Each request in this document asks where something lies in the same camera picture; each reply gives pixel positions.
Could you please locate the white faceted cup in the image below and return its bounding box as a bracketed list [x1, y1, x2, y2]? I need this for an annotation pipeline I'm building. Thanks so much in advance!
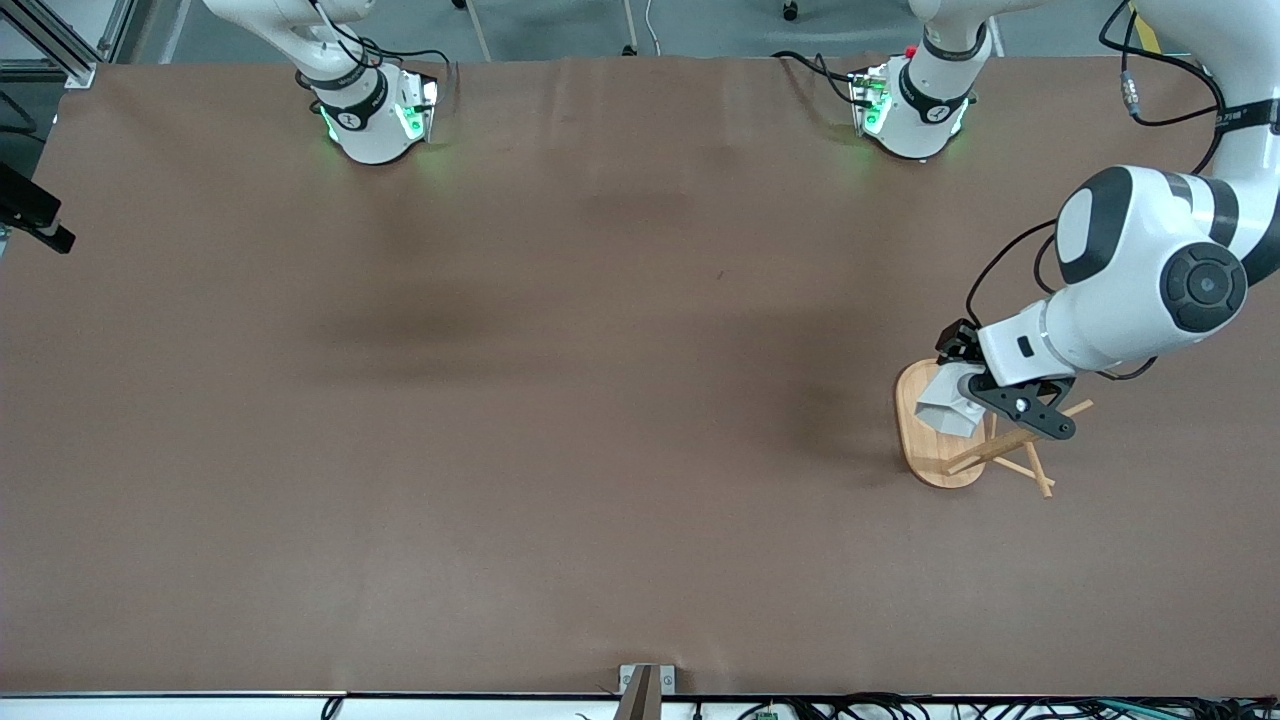
[915, 360, 988, 439]

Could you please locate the wooden cup rack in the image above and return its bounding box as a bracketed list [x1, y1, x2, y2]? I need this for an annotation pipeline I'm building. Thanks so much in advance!
[893, 358, 1095, 499]

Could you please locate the aluminium frame profile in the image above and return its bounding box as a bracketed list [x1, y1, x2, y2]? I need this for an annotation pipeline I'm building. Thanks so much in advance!
[0, 0, 136, 89]

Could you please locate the black left arm base cable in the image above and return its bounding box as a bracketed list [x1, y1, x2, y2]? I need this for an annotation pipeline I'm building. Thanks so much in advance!
[773, 50, 863, 101]

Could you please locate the black arm base cable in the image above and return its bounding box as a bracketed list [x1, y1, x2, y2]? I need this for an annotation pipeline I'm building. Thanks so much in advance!
[773, 50, 863, 101]
[298, 0, 451, 96]

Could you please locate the black cable bundle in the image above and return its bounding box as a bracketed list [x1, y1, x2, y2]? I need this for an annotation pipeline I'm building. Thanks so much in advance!
[735, 692, 1280, 720]

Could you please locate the black right arm base cable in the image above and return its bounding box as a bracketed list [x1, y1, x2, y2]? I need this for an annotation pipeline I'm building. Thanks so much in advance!
[298, 0, 451, 96]

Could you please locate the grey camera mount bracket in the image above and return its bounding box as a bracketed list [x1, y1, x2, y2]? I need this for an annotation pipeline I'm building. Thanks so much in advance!
[618, 663, 677, 720]

